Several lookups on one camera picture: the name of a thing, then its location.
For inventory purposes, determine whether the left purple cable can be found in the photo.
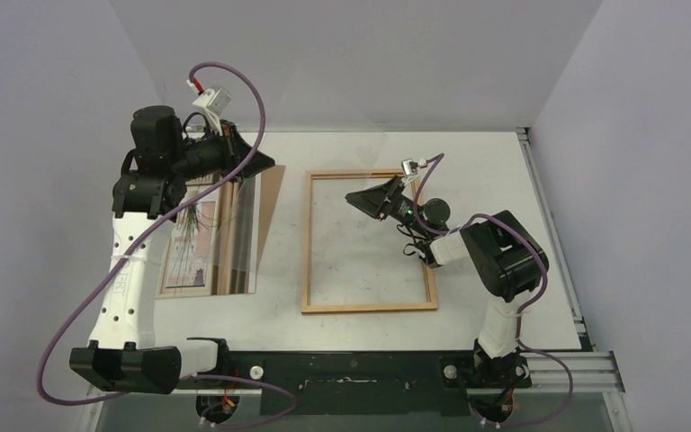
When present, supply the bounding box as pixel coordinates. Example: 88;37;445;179
35;61;298;431

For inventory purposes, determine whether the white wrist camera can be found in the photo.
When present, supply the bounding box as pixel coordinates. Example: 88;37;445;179
401;158;428;180
187;80;232;136

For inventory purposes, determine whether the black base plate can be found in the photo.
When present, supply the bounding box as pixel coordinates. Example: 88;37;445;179
174;350;533;418

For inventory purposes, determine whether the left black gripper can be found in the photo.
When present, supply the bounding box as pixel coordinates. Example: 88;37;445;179
170;119;275;183

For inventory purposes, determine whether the photo print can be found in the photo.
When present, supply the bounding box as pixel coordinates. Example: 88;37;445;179
156;178;260;299

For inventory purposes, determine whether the clear acrylic sheet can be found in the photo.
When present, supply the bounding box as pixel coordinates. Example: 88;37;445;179
219;132;401;292

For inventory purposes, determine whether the aluminium rail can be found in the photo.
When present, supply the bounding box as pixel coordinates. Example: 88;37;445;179
87;351;627;396

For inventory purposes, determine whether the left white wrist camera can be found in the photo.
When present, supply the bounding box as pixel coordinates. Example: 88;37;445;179
187;80;232;136

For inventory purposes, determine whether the brown backing board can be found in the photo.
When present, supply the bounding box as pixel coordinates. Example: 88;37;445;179
202;164;287;269

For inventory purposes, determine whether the wooden picture frame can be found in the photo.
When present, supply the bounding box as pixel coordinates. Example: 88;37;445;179
301;168;438;315

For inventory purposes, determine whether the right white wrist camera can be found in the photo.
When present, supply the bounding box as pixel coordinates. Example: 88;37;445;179
401;158;428;180

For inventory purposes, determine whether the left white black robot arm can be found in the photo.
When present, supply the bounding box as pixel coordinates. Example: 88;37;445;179
69;105;275;394

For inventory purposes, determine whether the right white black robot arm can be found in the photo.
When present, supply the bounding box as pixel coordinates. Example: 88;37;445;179
345;175;549;388

